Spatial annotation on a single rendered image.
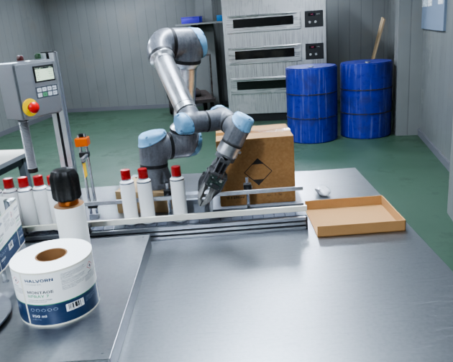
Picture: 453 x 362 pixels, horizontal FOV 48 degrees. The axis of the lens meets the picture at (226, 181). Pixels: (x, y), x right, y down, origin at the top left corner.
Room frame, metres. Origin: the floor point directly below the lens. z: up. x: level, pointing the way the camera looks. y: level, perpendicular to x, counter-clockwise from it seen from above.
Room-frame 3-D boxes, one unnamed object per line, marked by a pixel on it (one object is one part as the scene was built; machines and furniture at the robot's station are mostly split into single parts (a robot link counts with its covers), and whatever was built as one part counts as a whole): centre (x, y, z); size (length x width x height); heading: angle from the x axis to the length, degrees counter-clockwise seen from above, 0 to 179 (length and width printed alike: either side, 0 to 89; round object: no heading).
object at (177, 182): (1.70, 0.17, 0.98); 0.05 x 0.05 x 0.20
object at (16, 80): (1.80, 0.66, 1.38); 0.17 x 0.10 x 0.19; 145
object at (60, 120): (1.86, 0.59, 1.16); 0.04 x 0.04 x 0.67; 0
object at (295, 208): (1.67, 0.26, 0.90); 1.07 x 0.01 x 0.02; 90
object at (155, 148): (2.04, 0.29, 1.08); 0.13 x 0.12 x 0.14; 118
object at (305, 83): (6.53, -1.54, 0.48); 1.36 x 0.80 x 0.96; 79
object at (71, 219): (1.43, 0.48, 1.03); 0.09 x 0.09 x 0.30
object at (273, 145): (2.01, -0.12, 0.99); 0.30 x 0.24 x 0.27; 90
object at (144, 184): (1.71, 0.29, 0.98); 0.05 x 0.05 x 0.20
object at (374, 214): (1.70, -0.45, 0.85); 0.30 x 0.26 x 0.04; 90
